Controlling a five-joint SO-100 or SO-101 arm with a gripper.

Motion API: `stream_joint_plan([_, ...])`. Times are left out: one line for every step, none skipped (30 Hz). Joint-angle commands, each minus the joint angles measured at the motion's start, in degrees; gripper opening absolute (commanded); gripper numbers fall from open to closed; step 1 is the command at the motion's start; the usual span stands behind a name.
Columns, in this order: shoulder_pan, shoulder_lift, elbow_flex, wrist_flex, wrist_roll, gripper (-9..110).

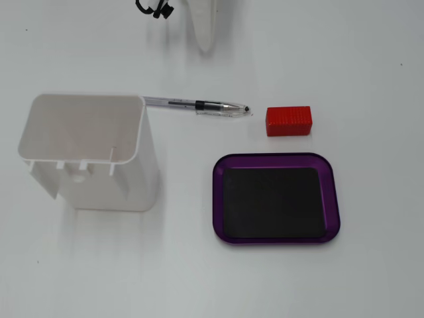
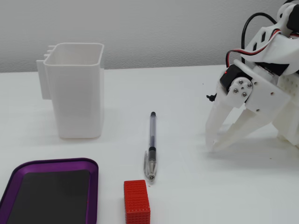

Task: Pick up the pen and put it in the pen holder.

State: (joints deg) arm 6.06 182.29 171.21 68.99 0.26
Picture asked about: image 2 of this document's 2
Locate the purple tray black mat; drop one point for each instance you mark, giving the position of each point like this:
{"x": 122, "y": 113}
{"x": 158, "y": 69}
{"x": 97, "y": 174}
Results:
{"x": 53, "y": 193}

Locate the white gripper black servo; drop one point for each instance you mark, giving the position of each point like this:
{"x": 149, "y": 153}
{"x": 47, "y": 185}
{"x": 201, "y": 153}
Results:
{"x": 262, "y": 93}

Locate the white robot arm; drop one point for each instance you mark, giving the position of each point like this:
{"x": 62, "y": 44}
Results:
{"x": 280, "y": 51}

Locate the small black zip tie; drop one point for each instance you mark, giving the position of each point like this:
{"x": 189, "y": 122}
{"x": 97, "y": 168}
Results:
{"x": 211, "y": 97}

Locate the red ribbed block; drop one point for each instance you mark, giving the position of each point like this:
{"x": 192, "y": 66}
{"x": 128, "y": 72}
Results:
{"x": 136, "y": 203}

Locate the white plastic pen holder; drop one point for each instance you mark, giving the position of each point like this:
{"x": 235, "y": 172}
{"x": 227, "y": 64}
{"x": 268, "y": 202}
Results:
{"x": 77, "y": 105}

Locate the clear black ballpoint pen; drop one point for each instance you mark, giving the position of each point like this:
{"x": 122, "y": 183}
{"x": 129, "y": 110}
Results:
{"x": 153, "y": 130}

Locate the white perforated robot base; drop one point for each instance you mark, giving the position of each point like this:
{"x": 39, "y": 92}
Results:
{"x": 289, "y": 112}

